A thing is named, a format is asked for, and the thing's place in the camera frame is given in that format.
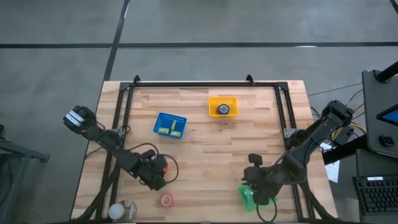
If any white round ball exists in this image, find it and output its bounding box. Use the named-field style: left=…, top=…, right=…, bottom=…
left=108, top=203, right=125, bottom=220

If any blue plastic basket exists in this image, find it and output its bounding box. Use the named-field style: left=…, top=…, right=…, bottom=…
left=152, top=111, right=188, bottom=139

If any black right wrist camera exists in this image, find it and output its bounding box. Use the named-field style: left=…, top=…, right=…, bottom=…
left=248, top=153, right=263, bottom=167

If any clear round glass dish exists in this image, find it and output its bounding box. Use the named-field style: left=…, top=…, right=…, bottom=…
left=119, top=199, right=138, bottom=222

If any white paper sheet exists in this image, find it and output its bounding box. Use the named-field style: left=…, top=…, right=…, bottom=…
left=324, top=160, right=341, bottom=184

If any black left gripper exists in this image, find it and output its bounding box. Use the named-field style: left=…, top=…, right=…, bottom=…
left=133, top=154, right=169, bottom=191

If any black computer keyboard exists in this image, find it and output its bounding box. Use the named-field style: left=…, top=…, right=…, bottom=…
left=351, top=175, right=398, bottom=216

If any green plastic basket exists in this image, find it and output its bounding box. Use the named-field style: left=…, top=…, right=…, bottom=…
left=238, top=183, right=277, bottom=213

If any black aluminium table frame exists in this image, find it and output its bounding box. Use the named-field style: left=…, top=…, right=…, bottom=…
left=72, top=74, right=337, bottom=222

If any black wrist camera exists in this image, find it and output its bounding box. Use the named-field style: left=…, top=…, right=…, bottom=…
left=142, top=149, right=157, bottom=161
left=248, top=153, right=263, bottom=167

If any yellow plastic basket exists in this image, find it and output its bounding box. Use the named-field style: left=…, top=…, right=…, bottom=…
left=208, top=96, right=239, bottom=119

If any blue lit screen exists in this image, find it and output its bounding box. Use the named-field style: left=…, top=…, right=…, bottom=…
left=376, top=104, right=398, bottom=127

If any black right camera cable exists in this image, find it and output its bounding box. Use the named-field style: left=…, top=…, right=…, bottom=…
left=256, top=198, right=279, bottom=223

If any black pole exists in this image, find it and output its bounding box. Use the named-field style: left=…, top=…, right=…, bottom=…
left=374, top=60, right=398, bottom=83

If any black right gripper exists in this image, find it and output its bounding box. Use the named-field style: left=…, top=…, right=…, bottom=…
left=242, top=166, right=286, bottom=207

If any grey metal stand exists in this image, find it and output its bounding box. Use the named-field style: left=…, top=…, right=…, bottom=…
left=0, top=124, right=50, bottom=224

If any grey metal mounting plate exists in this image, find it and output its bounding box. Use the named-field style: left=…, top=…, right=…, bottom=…
left=283, top=127, right=300, bottom=139

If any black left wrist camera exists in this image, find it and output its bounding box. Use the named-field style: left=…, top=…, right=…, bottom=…
left=142, top=149, right=157, bottom=161

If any dark grey side desk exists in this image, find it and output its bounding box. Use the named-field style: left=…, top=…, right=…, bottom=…
left=361, top=68, right=398, bottom=159

